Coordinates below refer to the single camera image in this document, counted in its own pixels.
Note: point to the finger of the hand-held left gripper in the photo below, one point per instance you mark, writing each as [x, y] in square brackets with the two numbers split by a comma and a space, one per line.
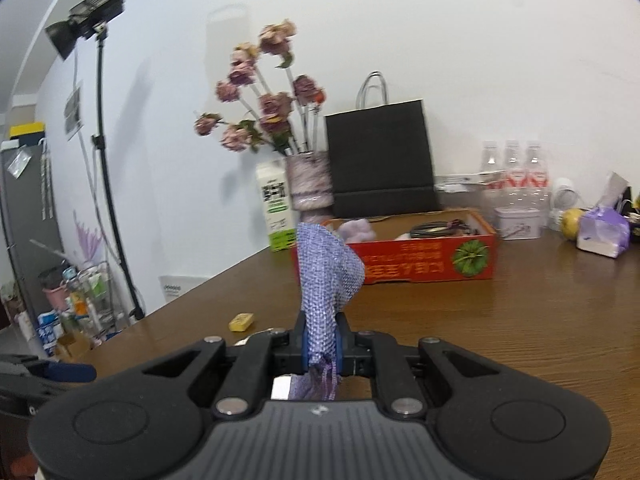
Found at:
[70, 372]

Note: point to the colourful snack bag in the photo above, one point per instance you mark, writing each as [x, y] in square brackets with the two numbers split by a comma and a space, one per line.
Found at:
[634, 217]

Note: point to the small white fan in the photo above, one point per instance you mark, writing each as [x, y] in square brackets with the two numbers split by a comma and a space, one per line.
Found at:
[562, 197]

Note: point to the red cardboard box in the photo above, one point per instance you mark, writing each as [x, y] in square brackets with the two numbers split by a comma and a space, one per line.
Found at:
[425, 262]

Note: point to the mottled purple vase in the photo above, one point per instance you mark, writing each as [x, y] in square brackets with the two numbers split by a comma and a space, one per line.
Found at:
[310, 180]

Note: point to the black studio light stand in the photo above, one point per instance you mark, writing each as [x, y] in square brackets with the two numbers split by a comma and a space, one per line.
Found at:
[102, 160]

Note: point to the black hair band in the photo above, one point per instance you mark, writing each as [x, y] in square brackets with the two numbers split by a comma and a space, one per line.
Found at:
[430, 231]

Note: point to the light purple fluffy cloth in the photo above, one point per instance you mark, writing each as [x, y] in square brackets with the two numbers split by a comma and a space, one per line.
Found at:
[356, 230]

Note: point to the black paper bag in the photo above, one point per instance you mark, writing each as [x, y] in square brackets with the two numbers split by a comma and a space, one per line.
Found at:
[382, 155]

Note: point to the yellow box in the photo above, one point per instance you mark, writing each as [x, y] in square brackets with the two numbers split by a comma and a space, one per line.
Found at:
[27, 130]

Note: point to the grey cabinet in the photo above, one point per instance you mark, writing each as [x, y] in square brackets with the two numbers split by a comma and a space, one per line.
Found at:
[27, 235]

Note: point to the flat white box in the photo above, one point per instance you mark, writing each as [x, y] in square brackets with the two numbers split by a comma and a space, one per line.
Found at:
[460, 180]

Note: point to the purple tissue pack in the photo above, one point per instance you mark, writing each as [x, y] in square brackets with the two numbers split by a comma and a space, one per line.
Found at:
[602, 237]

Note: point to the blue white packets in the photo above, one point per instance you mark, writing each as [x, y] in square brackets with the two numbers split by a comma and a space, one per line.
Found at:
[49, 332]

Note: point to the white tin box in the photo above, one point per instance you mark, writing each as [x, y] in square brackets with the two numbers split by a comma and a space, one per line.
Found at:
[517, 222]

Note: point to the pink bucket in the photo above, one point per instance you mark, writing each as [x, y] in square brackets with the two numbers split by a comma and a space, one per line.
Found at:
[55, 294]

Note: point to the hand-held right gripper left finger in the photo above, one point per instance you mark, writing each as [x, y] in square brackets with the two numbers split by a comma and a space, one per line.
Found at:
[301, 347]

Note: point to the small yellowish block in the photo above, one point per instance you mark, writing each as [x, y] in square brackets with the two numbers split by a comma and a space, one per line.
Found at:
[241, 321]

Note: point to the purple knitted cloth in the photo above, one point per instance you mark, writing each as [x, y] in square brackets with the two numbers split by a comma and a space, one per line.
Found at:
[325, 280]

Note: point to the clear water bottle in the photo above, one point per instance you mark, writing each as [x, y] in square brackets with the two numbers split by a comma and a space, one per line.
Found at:
[512, 165]
[490, 165]
[535, 166]

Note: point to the dried rose bouquet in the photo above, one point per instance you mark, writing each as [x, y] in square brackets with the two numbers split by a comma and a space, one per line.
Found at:
[265, 100]

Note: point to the white green milk carton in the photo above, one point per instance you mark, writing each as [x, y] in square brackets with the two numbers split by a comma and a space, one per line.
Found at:
[275, 210]

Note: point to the wall poster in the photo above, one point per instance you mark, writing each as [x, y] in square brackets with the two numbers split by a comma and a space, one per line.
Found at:
[73, 110]

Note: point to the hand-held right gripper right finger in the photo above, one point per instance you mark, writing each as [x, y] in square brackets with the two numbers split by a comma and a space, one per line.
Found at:
[343, 347]

